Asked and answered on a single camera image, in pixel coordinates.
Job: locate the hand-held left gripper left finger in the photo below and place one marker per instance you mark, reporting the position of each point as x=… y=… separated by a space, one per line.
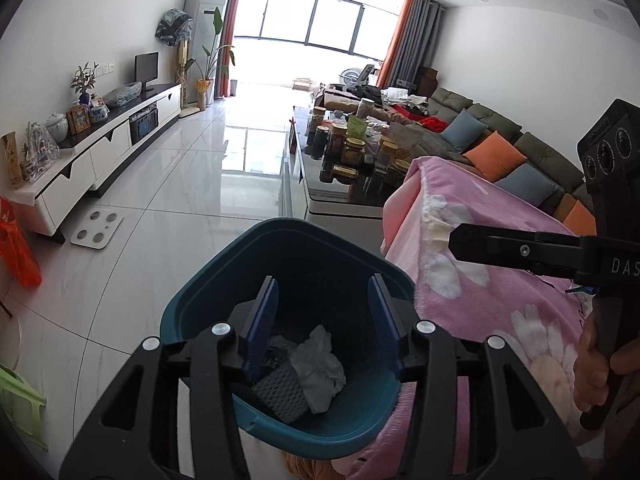
x=265 y=310

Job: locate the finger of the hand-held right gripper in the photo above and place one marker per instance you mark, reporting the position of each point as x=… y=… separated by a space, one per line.
x=500 y=247

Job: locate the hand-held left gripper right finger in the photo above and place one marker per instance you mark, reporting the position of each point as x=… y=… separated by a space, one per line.
x=380 y=310

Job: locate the teal plastic trash bin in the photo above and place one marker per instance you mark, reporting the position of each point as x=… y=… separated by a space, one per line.
x=320 y=260

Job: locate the person's right hand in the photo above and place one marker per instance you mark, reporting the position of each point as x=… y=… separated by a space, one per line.
x=585 y=370

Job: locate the pink floral blanket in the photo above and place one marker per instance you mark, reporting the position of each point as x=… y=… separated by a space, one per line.
x=500 y=207

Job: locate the orange cushion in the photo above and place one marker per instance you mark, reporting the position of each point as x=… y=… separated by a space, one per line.
x=495 y=157
x=580 y=220

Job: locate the dark crumpled wrapper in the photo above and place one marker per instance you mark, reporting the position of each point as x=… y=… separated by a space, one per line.
x=276 y=358

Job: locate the blue cushion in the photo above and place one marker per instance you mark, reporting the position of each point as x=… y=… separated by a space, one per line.
x=462 y=132
x=527 y=185

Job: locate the crumpled white paper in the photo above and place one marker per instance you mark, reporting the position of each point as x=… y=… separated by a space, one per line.
x=317 y=365

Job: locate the grey-green sofa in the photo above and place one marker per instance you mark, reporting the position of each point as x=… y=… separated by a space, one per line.
x=545 y=150

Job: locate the grey mesh foam pad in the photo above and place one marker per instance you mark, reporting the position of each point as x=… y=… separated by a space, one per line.
x=282 y=392

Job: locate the glass top coffee table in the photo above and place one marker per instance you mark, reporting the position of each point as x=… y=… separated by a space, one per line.
x=330 y=195

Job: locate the red cloth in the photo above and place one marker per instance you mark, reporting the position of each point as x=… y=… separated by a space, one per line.
x=430 y=122

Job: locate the group of glass jars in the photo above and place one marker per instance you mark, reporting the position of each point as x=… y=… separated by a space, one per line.
x=345 y=150

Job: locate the dark wooden cabinet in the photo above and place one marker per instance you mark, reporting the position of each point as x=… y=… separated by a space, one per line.
x=428 y=80

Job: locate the pile of clothes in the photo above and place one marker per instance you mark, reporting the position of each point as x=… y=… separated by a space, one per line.
x=395 y=96

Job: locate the green packet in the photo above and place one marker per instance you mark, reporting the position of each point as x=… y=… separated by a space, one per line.
x=357 y=126

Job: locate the white bathroom scale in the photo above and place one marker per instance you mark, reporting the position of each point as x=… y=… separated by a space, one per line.
x=97 y=230

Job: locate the white exercise machine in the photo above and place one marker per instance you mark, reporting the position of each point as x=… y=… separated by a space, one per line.
x=357 y=77

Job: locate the black cabinet appliance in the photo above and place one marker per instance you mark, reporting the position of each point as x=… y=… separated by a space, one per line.
x=144 y=124

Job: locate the white and black TV cabinet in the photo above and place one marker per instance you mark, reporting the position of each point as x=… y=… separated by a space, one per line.
x=105 y=152

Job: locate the tall leafy potted plant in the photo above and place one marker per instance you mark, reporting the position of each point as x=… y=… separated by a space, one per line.
x=204 y=92

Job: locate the orange and grey curtain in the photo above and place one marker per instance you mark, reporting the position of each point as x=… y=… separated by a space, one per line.
x=410 y=35
x=229 y=20

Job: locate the beige standing fan pole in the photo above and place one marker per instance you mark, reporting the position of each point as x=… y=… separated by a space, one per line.
x=184 y=80

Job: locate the orange plastic bag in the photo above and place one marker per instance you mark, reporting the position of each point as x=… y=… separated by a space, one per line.
x=17 y=250

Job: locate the blue and white ceramic bowl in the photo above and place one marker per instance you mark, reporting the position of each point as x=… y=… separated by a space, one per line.
x=99 y=114

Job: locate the clear plastic bag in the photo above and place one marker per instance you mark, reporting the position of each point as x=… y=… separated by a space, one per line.
x=122 y=95

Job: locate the green plastic stool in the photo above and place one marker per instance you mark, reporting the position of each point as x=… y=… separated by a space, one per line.
x=22 y=400

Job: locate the black monitor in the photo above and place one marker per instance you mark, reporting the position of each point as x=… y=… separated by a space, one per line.
x=146 y=66

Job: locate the clear gift bag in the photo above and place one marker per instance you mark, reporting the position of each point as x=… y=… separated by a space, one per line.
x=39 y=155

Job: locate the white ceramic jar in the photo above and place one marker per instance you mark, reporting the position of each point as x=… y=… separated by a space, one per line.
x=56 y=127

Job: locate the plant in blue vase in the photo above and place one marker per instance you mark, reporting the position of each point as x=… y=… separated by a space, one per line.
x=85 y=92

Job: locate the beige printed box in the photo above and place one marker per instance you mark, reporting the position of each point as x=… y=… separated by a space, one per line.
x=11 y=160

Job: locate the large window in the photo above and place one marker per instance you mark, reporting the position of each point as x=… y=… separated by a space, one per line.
x=290 y=15

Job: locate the patterned fan cover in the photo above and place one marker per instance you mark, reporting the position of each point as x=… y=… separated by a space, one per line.
x=172 y=27

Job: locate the white standing air conditioner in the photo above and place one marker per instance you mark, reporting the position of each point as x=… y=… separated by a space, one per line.
x=205 y=10

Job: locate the wooden picture frame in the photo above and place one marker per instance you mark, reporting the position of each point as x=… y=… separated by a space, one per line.
x=78 y=120

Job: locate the white wall sockets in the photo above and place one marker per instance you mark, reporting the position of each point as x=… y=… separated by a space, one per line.
x=106 y=68

